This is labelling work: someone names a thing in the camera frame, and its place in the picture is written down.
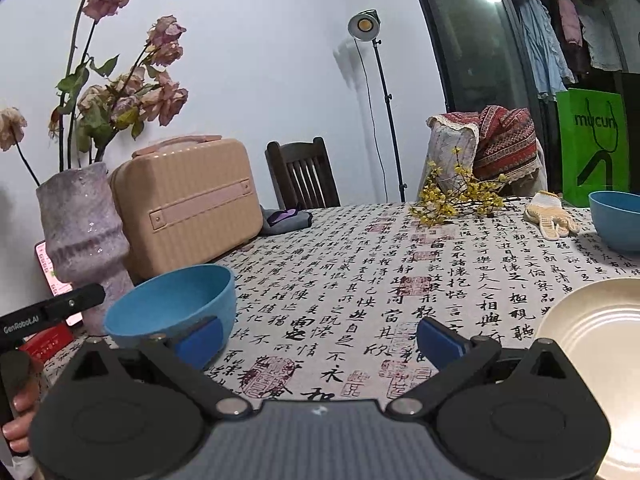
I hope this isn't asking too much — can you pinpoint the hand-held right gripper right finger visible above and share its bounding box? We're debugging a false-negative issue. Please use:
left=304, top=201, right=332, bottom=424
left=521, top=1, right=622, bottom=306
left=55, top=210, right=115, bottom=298
left=387, top=315, right=576, bottom=422

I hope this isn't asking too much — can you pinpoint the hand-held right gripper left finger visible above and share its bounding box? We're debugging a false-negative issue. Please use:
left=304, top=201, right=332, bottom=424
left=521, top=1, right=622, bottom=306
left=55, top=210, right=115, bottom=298
left=62, top=315, right=253, bottom=422

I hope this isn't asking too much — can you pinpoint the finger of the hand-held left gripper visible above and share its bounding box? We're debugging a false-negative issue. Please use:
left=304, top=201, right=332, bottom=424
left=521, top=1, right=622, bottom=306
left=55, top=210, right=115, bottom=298
left=43, top=282, right=107, bottom=323

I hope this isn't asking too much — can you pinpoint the blue bowl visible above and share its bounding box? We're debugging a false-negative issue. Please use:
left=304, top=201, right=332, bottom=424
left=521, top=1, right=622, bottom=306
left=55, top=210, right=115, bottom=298
left=103, top=264, right=237, bottom=348
left=588, top=190, right=640, bottom=253

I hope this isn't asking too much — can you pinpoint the cream ribbed plate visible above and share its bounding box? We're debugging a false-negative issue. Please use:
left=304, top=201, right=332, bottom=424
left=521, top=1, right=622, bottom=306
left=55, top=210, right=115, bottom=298
left=535, top=277, right=640, bottom=480

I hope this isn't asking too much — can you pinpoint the person's left hand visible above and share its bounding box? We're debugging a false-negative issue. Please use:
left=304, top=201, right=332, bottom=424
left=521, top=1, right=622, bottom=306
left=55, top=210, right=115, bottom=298
left=1, top=355, right=47, bottom=456

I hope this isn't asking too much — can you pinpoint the red box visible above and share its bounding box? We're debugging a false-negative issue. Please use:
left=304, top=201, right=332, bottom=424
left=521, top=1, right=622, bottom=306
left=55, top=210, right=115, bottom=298
left=20, top=322, right=73, bottom=366

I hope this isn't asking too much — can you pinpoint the phone with lit screen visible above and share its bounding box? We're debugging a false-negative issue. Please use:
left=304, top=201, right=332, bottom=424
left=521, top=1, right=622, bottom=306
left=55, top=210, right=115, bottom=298
left=34, top=240, right=83, bottom=328

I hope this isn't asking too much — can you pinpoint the purple textured vase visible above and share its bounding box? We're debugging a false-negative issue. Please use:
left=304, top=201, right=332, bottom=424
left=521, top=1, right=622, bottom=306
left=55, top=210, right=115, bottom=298
left=36, top=161, right=135, bottom=336

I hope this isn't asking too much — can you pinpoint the yellow blossom branch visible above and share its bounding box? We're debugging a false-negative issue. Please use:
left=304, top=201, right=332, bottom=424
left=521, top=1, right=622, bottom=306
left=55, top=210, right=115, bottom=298
left=409, top=146, right=508, bottom=228

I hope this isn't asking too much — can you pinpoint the beige pink small suitcase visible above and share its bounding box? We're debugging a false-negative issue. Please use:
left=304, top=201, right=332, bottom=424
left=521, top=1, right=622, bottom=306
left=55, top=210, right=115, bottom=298
left=109, top=134, right=264, bottom=281

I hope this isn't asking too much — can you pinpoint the grey purple cloth pouch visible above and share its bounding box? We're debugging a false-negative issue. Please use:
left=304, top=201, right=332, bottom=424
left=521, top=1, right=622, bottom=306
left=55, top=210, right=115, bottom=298
left=260, top=203, right=313, bottom=237

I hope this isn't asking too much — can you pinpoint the white yellow knitted glove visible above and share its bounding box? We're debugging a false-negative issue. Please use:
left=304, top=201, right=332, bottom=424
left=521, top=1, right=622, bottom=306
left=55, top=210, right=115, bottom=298
left=523, top=191, right=582, bottom=241

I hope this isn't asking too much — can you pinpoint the beige chair cover cloth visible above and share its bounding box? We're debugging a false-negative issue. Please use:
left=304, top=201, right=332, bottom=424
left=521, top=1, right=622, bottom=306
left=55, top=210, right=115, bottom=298
left=505, top=160, right=549, bottom=196

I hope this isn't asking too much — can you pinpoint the quilted lace-trimmed pillow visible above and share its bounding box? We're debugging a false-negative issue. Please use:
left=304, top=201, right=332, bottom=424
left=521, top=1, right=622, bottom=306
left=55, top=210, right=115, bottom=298
left=426, top=114, right=480, bottom=196

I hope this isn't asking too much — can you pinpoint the dark wooden chair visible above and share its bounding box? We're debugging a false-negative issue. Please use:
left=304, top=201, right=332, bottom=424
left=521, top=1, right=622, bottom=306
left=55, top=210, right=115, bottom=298
left=265, top=136, right=342, bottom=211

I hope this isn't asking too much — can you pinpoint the red patterned woven blanket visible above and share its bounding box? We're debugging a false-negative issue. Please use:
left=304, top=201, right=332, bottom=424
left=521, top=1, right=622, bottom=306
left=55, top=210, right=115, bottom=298
left=470, top=105, right=543, bottom=181

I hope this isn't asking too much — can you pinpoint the dried pink rose bouquet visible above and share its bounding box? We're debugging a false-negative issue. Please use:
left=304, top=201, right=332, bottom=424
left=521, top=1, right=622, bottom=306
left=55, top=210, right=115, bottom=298
left=0, top=0, right=190, bottom=186

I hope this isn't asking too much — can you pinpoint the black studio light stand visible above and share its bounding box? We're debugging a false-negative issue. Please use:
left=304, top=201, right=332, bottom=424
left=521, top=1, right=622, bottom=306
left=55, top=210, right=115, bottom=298
left=347, top=8, right=407, bottom=203

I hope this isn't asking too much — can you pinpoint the green paper bag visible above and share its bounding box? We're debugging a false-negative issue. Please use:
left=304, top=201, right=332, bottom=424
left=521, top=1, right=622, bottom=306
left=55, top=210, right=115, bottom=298
left=556, top=87, right=631, bottom=207

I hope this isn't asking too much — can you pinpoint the black paper bag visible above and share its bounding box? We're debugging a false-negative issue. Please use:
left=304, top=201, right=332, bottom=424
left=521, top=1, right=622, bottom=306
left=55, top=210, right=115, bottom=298
left=612, top=71, right=640, bottom=193

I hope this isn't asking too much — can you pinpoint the black framed glass door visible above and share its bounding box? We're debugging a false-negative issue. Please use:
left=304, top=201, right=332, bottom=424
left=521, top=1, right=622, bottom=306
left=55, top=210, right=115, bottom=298
left=406, top=0, right=640, bottom=196

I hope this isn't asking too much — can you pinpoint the hanging light blue shirt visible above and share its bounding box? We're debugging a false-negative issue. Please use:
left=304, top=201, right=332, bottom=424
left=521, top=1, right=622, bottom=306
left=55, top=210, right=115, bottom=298
left=517, top=0, right=576, bottom=101

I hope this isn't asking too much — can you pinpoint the hanging white garment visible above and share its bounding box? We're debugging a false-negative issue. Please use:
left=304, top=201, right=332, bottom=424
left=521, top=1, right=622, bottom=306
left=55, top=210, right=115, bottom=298
left=580, top=10, right=623, bottom=72

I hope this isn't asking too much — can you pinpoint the hanging pink garment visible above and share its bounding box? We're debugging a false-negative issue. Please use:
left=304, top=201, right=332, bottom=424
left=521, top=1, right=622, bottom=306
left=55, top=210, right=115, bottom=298
left=556, top=0, right=583, bottom=48

